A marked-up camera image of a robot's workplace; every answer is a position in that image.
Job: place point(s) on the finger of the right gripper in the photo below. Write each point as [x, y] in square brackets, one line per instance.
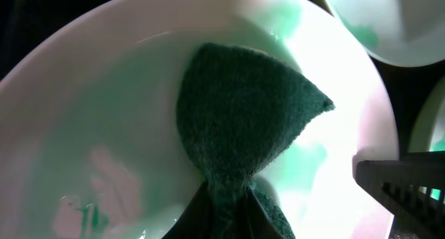
[412, 188]

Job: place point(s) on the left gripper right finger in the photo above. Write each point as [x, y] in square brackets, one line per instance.
[253, 221]

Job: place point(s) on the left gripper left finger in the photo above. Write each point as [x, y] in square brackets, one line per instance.
[195, 221]

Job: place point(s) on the green scrub sponge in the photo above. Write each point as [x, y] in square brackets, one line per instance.
[237, 111]

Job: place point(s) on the white plate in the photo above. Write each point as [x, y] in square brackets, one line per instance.
[104, 110]

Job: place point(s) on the green plate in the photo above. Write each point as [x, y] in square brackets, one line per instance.
[404, 33]
[427, 137]

